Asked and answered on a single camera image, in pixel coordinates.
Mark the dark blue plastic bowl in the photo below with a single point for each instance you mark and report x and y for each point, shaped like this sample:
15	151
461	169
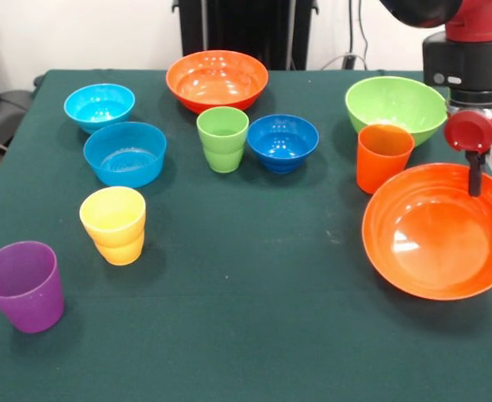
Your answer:
283	146

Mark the blue ribbed plastic bowl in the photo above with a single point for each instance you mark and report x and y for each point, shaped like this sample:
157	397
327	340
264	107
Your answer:
124	167

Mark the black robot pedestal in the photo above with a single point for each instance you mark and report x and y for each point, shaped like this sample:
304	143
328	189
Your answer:
246	33

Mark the orange plastic cup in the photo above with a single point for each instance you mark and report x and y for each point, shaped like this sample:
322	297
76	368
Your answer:
375	167

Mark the dark green tablecloth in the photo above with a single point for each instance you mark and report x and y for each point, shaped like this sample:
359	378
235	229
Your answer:
246	314

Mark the yellow plastic cup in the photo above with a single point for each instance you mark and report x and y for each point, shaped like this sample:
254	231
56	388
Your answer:
116	243

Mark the light blue plastic bowl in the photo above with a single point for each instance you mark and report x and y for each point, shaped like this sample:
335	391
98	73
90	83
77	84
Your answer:
99	104

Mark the green plastic cup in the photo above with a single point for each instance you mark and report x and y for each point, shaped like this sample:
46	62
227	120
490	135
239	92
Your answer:
223	155

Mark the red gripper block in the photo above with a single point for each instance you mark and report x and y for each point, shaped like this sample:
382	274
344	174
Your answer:
469	130

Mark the black power plug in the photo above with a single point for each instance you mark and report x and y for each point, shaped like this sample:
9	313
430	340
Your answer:
348	62

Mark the green plastic bowl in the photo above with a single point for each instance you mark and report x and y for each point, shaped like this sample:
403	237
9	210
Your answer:
396	104

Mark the purple plastic cup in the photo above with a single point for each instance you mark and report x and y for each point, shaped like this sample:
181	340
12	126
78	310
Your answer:
28	301

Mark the orange plastic bowl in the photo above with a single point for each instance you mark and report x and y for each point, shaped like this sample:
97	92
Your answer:
430	251
216	79

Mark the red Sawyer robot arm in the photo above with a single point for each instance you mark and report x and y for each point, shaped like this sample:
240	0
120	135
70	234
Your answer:
467	63

